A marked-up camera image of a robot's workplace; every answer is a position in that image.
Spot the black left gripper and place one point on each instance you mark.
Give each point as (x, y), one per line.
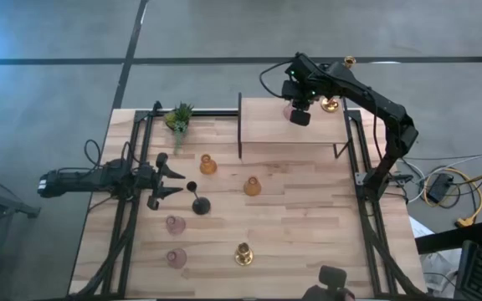
(157, 184)

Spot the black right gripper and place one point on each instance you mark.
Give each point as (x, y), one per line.
(300, 118)

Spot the pink glass candle holder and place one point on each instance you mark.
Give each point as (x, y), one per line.
(176, 258)
(287, 112)
(175, 225)

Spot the gold candlestick holder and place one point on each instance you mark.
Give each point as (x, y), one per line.
(243, 255)
(329, 105)

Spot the black candlestick holder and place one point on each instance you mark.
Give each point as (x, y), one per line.
(201, 205)

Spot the amber glass candle holder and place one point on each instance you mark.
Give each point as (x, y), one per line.
(252, 187)
(208, 166)

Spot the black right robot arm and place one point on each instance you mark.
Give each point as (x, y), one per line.
(391, 113)

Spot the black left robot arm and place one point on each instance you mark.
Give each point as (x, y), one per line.
(82, 180)

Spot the wooden shelf with black brackets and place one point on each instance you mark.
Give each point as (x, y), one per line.
(266, 125)

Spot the small green potted plant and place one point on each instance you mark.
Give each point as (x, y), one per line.
(179, 119)

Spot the black power adapter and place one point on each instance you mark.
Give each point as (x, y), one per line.
(439, 188)

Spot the grey metal stand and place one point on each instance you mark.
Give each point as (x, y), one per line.
(15, 207)

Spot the black handheld device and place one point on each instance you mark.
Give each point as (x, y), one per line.
(333, 277)

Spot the black desk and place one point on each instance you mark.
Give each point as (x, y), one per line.
(446, 240)

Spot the white plastic sheet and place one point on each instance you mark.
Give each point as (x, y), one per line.
(437, 267)

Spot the black metal table frame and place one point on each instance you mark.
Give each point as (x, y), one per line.
(216, 113)

